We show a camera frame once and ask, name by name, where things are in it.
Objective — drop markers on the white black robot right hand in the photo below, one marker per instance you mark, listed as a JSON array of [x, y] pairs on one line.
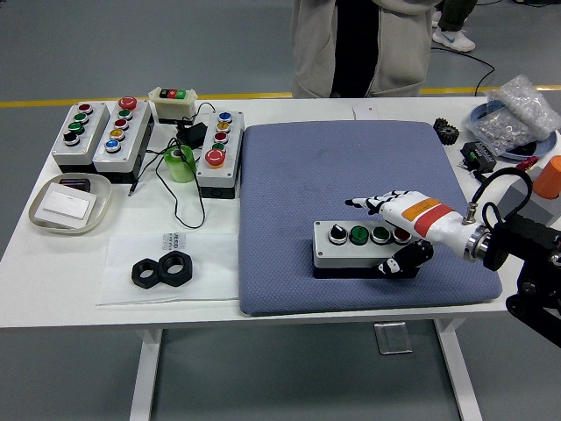
[[434, 219]]

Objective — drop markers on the four-button box with knob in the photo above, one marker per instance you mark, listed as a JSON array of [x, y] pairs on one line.
[[346, 256]]

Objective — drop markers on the five-button box, green beside mushroom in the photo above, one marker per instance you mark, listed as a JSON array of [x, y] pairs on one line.
[[232, 144]]

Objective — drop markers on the five-button box, blue button at end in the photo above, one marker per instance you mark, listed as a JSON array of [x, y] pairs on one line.
[[131, 140]]

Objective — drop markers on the four-button grey control box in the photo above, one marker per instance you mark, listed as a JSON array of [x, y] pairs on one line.
[[90, 140]]

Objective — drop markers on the small black plug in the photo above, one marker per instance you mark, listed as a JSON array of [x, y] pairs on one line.
[[481, 178]]

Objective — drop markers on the black terminal module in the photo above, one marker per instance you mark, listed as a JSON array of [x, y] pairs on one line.
[[480, 157]]

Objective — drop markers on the grey block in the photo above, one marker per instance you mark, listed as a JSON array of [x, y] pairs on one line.
[[515, 201]]

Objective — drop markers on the black gear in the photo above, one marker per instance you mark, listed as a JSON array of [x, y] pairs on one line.
[[446, 130]]

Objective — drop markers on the small red clip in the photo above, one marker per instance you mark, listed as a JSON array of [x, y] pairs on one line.
[[526, 164]]

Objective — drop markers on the clear bag of washers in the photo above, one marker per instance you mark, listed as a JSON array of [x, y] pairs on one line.
[[499, 129]]

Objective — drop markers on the blue-grey padded mat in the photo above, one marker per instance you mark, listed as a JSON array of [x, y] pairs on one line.
[[307, 175]]

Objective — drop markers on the blue round plate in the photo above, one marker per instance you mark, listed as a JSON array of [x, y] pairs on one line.
[[548, 147]]

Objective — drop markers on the bubble wrap bag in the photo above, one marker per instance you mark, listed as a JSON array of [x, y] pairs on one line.
[[526, 101]]

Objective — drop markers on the white table leg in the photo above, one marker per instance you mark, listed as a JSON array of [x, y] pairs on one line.
[[146, 377], [458, 373]]

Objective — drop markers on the person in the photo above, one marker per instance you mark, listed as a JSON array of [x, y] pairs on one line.
[[453, 39], [394, 52]]

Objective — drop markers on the large black hex nut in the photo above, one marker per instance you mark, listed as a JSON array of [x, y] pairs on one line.
[[186, 267]]

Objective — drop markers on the black power adapter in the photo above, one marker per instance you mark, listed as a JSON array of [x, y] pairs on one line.
[[192, 133]]

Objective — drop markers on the green tape roll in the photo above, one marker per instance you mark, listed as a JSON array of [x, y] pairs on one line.
[[179, 169]]

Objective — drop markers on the small black hex nut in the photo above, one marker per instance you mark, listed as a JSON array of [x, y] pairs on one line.
[[137, 274]]

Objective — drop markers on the clear plastic bag sheet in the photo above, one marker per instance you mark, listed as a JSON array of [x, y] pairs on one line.
[[131, 245]]

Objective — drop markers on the white shallow tray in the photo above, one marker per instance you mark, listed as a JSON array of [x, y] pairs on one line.
[[103, 193]]

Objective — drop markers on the dark red small box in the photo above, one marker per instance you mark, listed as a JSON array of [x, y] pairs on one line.
[[74, 183]]

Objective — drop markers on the metal bracket under table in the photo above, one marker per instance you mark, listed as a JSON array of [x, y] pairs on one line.
[[393, 337]]

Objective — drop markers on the cream switch box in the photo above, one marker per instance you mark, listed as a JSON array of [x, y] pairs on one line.
[[173, 105]]

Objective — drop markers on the white wall switch panel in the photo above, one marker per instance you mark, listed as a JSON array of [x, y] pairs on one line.
[[66, 206]]

